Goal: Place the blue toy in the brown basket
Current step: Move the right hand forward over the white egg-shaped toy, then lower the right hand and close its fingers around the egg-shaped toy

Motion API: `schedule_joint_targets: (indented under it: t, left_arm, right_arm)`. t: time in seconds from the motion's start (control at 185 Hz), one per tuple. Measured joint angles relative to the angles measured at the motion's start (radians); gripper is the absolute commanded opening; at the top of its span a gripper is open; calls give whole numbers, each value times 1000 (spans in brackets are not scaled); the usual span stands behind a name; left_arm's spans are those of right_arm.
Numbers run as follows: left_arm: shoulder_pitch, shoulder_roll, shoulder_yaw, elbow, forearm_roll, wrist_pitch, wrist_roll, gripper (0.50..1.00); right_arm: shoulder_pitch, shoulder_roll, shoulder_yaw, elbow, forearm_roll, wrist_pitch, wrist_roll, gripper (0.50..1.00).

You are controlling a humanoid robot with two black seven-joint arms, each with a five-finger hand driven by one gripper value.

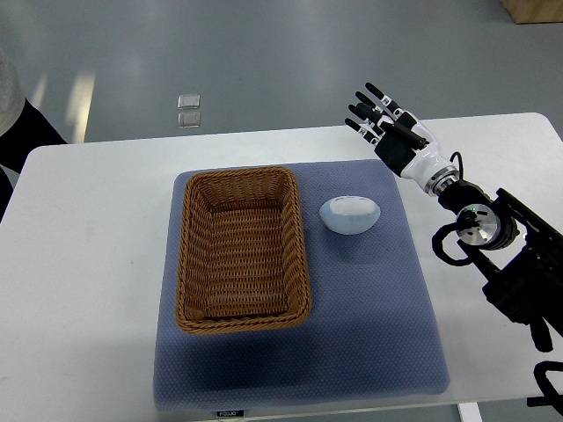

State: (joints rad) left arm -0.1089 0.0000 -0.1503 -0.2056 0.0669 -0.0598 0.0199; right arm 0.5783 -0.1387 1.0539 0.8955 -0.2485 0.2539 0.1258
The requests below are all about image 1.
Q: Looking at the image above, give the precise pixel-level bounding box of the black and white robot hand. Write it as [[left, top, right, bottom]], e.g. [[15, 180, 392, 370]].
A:
[[345, 83, 461, 196]]

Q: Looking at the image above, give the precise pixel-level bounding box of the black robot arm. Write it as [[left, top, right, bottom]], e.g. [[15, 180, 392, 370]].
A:
[[428, 165, 562, 353]]

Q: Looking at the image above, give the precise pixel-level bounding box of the light blue round toy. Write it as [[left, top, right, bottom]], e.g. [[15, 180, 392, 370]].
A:
[[318, 196, 381, 236]]

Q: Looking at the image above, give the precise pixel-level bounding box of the brown wicker basket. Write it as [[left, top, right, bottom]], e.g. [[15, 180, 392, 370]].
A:
[[175, 166, 312, 335]]

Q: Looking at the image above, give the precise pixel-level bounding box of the wooden box corner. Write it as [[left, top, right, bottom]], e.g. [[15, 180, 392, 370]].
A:
[[501, 0, 563, 25]]

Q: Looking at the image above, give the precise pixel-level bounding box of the blue fabric mat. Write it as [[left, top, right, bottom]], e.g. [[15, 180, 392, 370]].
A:
[[153, 160, 450, 411]]

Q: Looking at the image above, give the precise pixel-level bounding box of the clear floor plate lower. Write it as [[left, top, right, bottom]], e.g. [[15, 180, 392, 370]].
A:
[[178, 111, 201, 128]]

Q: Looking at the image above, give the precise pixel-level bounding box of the clear floor plate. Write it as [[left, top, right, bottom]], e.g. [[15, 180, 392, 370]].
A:
[[178, 111, 201, 128], [177, 93, 201, 109]]

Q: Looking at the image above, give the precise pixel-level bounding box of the clear floor plate upper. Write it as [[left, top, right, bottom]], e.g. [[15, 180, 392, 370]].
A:
[[177, 93, 201, 109]]

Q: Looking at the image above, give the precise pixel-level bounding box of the black cable loop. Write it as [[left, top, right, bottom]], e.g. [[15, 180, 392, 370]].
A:
[[526, 360, 563, 422]]

